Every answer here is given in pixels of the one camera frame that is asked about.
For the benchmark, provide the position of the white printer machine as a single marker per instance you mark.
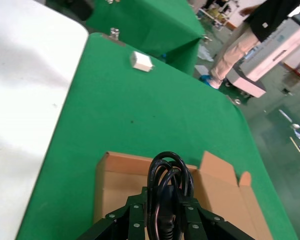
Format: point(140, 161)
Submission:
point(265, 62)

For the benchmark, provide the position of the metal table clamp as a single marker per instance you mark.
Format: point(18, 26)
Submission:
point(114, 33)

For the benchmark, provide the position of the person in beige trousers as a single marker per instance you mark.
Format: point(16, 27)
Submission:
point(240, 45)

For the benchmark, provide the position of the white power adapter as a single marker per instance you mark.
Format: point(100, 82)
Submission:
point(141, 62)

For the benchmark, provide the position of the cardboard box with loose screws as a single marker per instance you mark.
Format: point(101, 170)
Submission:
point(222, 190)

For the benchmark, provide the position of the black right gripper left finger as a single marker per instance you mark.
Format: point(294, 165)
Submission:
point(130, 222)

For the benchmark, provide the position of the green table cloth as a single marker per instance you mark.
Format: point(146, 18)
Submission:
point(140, 105)

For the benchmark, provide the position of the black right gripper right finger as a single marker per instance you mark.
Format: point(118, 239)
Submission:
point(202, 225)

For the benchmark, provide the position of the green cloth covered table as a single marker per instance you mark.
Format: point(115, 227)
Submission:
point(145, 22)

